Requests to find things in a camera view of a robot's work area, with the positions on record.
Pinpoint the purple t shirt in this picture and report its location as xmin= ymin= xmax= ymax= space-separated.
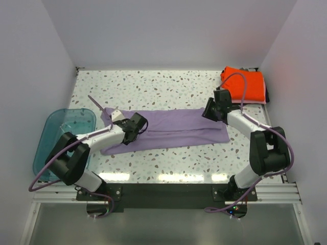
xmin=100 ymin=108 xmax=230 ymax=155

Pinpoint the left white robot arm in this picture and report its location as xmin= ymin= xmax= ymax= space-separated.
xmin=46 ymin=110 xmax=148 ymax=200

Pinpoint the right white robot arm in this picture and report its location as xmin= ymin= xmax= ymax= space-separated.
xmin=202 ymin=88 xmax=291 ymax=201

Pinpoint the folded orange t shirt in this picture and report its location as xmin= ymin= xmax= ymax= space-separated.
xmin=220 ymin=66 xmax=266 ymax=102

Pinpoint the teal plastic bin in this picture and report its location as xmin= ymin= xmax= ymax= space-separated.
xmin=33 ymin=108 xmax=97 ymax=175

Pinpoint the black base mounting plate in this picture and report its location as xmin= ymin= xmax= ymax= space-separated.
xmin=76 ymin=183 xmax=258 ymax=214

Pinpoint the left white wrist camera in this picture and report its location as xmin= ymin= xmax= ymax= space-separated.
xmin=110 ymin=109 xmax=125 ymax=123

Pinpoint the aluminium frame rail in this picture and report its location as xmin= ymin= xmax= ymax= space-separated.
xmin=32 ymin=183 xmax=302 ymax=204

